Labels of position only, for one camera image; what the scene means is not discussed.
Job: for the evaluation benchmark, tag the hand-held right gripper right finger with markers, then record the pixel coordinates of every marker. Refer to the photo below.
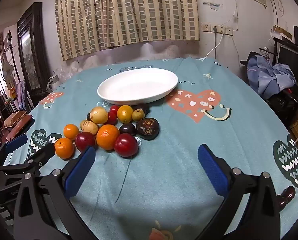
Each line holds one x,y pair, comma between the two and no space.
212,172

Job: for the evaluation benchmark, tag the white plastic jug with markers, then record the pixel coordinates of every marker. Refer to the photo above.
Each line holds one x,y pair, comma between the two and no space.
52,82

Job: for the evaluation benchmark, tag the dark purple plum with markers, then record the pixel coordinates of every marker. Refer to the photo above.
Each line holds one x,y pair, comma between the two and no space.
127,129
88,116
144,107

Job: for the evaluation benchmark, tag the teal printed tablecloth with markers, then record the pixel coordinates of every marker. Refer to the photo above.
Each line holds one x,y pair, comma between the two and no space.
164,167

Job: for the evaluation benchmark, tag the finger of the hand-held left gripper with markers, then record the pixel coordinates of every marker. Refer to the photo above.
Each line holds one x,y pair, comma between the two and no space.
16,142
43,156

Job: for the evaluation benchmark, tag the blue cloth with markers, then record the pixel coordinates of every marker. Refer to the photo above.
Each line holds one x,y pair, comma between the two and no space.
266,77

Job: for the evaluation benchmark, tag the clear plastic bag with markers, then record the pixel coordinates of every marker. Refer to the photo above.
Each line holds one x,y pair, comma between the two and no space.
65,73

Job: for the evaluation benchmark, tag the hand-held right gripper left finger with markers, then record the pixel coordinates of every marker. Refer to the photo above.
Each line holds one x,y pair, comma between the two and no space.
80,172

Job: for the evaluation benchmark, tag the beige checked curtain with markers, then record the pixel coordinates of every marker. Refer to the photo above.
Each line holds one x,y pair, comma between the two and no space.
126,17

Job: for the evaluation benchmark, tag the white oval plate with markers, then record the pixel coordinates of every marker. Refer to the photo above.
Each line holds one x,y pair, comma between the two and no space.
136,86

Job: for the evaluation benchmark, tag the white electric fan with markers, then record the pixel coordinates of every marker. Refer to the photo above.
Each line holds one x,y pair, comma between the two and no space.
8,68

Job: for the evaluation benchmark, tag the white wall socket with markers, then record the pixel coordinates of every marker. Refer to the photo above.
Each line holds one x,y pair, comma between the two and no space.
219,29
229,31
207,27

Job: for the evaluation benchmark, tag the wrinkled dark passion fruit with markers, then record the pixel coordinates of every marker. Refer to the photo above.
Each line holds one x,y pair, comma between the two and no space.
147,128

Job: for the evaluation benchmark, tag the small orange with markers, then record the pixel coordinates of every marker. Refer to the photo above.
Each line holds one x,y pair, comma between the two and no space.
71,131

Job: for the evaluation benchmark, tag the long cardboard box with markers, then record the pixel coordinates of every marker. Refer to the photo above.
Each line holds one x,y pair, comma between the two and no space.
281,32

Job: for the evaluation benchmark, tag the black monitor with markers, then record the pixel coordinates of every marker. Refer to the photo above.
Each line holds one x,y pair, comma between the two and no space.
290,60

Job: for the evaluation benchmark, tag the tan cushion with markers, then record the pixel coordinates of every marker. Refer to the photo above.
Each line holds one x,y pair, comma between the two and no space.
14,117

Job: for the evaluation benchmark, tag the paper wall sticker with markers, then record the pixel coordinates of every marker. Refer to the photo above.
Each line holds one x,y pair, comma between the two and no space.
212,5

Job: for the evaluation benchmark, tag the red plum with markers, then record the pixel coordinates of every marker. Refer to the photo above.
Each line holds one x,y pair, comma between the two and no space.
126,145
84,140

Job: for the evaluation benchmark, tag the yellow tomato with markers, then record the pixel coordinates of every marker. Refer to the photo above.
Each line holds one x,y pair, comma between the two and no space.
124,113

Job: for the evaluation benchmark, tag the small pale yellow fruit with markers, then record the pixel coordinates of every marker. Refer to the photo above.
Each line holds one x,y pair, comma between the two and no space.
138,115
82,124

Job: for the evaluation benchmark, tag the purple hanging cloth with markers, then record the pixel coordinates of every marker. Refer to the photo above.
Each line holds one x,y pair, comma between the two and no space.
21,95

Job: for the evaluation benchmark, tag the reddish wooden chair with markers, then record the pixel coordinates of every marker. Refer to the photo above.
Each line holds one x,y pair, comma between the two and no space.
16,130

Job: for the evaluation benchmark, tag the pale yellow round fruit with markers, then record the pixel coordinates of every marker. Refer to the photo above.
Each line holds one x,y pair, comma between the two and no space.
99,115

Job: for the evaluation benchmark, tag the spotted pale yellow fruit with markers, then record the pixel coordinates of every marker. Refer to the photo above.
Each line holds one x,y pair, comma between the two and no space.
90,127

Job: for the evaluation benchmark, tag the dark framed picture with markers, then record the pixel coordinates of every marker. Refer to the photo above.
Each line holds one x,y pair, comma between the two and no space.
30,55

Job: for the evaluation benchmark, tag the black chair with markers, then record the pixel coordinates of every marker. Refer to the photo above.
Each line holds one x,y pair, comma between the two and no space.
248,58

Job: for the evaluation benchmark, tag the dark glossy wooden knob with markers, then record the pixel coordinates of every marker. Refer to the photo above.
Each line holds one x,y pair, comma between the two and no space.
286,197

